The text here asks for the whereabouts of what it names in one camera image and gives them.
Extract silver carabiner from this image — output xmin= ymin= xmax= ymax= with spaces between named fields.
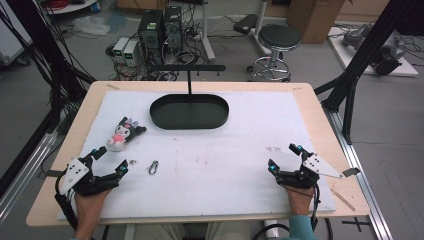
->
xmin=147 ymin=160 xmax=160 ymax=176

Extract clear plastic bag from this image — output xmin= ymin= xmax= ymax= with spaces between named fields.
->
xmin=72 ymin=15 xmax=112 ymax=37

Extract person's left hand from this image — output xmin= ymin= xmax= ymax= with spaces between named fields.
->
xmin=73 ymin=188 xmax=113 ymax=219

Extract person's right hand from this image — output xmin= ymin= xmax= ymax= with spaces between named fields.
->
xmin=285 ymin=185 xmax=316 ymax=217

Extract white board with grey device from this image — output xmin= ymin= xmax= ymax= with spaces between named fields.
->
xmin=327 ymin=23 xmax=420 ymax=78

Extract black computer tower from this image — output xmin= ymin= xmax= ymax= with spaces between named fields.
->
xmin=162 ymin=5 xmax=184 ymax=55
xmin=137 ymin=9 xmax=165 ymax=65

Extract flat black case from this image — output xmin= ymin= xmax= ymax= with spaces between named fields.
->
xmin=232 ymin=13 xmax=259 ymax=36

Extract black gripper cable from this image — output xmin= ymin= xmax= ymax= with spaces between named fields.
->
xmin=54 ymin=171 xmax=80 ymax=232
xmin=309 ymin=183 xmax=322 ymax=232

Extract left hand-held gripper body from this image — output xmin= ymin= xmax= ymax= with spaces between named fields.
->
xmin=59 ymin=155 xmax=121 ymax=198

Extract thin wooden stick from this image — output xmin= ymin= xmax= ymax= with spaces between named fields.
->
xmin=329 ymin=187 xmax=357 ymax=213

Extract black round stool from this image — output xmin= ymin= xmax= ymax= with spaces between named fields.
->
xmin=247 ymin=23 xmax=302 ymax=83

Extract black and white plush keychain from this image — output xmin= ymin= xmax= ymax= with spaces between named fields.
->
xmin=106 ymin=116 xmax=148 ymax=153

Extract aluminium rail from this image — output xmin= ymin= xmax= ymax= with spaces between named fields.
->
xmin=323 ymin=107 xmax=394 ymax=240
xmin=0 ymin=131 xmax=59 ymax=223

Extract brown cardboard box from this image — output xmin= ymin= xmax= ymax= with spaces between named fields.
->
xmin=286 ymin=0 xmax=347 ymax=45

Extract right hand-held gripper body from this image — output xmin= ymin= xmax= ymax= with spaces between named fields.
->
xmin=275 ymin=150 xmax=345 ymax=190

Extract white power supply unit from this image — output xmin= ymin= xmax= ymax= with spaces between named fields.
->
xmin=122 ymin=40 xmax=140 ymax=68
xmin=112 ymin=36 xmax=130 ymax=64

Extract white desk leg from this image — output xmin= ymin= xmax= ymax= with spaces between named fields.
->
xmin=199 ymin=0 xmax=217 ymax=62

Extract person's legs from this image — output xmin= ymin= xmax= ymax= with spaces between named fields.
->
xmin=132 ymin=221 xmax=252 ymax=240

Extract black metal frame post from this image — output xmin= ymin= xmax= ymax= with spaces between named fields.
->
xmin=314 ymin=0 xmax=418 ymax=145
xmin=0 ymin=0 xmax=98 ymax=198

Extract black key rack with tray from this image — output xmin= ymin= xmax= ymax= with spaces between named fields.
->
xmin=149 ymin=64 xmax=230 ymax=131

